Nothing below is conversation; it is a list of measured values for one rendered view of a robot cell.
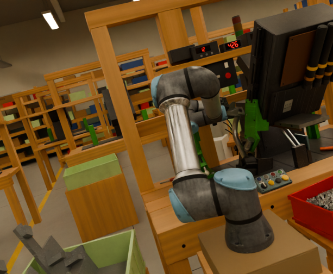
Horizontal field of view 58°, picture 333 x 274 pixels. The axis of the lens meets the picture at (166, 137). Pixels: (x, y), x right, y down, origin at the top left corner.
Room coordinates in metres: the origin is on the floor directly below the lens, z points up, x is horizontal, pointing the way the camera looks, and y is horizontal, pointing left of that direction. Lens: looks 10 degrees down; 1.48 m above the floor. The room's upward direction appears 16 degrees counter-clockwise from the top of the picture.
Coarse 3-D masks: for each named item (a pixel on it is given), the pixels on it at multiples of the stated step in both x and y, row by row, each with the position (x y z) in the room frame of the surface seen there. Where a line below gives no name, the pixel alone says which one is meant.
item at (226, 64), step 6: (222, 60) 1.74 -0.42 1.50; (228, 60) 1.74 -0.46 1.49; (210, 66) 1.72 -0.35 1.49; (216, 66) 1.73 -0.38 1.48; (222, 66) 1.74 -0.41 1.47; (228, 66) 1.74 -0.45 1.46; (234, 66) 1.75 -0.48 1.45; (216, 72) 1.73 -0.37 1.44; (222, 72) 1.73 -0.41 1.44; (228, 72) 1.74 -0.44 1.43; (234, 72) 1.75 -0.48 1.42; (222, 78) 1.73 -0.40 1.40; (228, 78) 1.74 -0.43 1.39; (234, 78) 1.74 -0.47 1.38; (222, 84) 1.73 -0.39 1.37; (228, 84) 1.74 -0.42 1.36; (234, 84) 1.75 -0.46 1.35
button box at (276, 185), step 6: (270, 174) 1.29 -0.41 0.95; (276, 174) 1.28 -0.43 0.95; (282, 174) 1.28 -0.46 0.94; (258, 180) 1.27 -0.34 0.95; (264, 180) 1.26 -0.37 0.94; (282, 180) 1.25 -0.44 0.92; (288, 180) 1.25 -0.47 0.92; (258, 186) 1.25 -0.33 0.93; (270, 186) 1.24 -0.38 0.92; (276, 186) 1.23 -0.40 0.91; (264, 192) 1.22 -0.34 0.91
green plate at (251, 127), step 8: (248, 104) 1.55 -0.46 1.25; (256, 104) 1.47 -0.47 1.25; (248, 112) 1.54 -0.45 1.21; (256, 112) 1.47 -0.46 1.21; (248, 120) 1.54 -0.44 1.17; (256, 120) 1.47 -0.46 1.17; (264, 120) 1.49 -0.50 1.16; (248, 128) 1.54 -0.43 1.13; (256, 128) 1.47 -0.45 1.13; (264, 128) 1.49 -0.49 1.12; (248, 136) 1.53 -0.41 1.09
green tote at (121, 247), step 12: (96, 240) 1.10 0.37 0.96; (108, 240) 1.10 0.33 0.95; (120, 240) 1.10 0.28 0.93; (132, 240) 1.02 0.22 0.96; (96, 252) 1.10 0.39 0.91; (108, 252) 1.10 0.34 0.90; (120, 252) 1.10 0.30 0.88; (132, 252) 0.95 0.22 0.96; (36, 264) 1.10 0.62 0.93; (96, 264) 1.10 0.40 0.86; (108, 264) 1.10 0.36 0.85; (132, 264) 0.91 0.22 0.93; (144, 264) 1.09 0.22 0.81
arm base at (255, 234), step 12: (264, 216) 0.86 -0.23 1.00; (228, 228) 0.86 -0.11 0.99; (240, 228) 0.83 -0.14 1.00; (252, 228) 0.82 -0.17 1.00; (264, 228) 0.84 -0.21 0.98; (228, 240) 0.85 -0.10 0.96; (240, 240) 0.82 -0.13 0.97; (252, 240) 0.81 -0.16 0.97; (264, 240) 0.81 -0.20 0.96; (240, 252) 0.82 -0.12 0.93; (252, 252) 0.80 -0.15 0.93
